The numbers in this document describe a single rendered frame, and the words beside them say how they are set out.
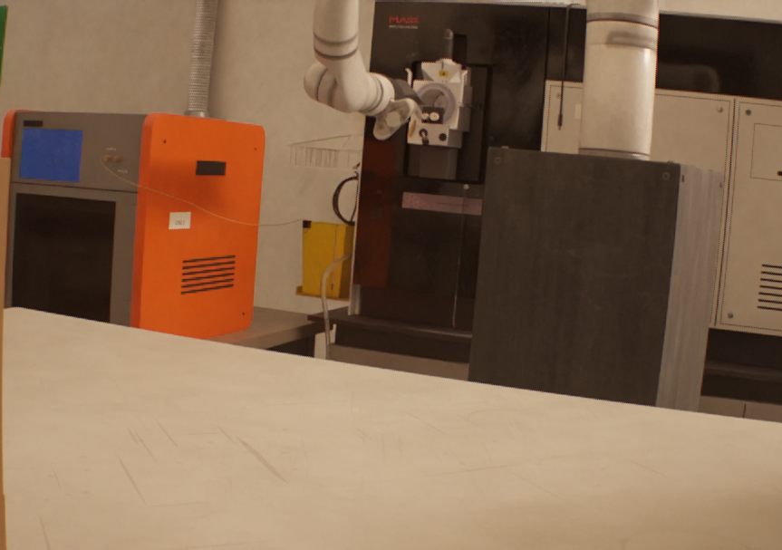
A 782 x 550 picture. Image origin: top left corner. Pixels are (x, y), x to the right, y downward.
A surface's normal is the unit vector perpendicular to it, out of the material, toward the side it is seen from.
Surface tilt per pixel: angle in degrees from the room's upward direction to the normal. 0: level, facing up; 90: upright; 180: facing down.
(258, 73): 90
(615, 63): 90
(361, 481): 0
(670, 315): 90
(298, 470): 0
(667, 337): 90
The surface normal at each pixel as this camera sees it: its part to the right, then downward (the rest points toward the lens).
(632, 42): 0.08, 0.11
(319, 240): -0.40, 0.11
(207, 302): 0.93, 0.11
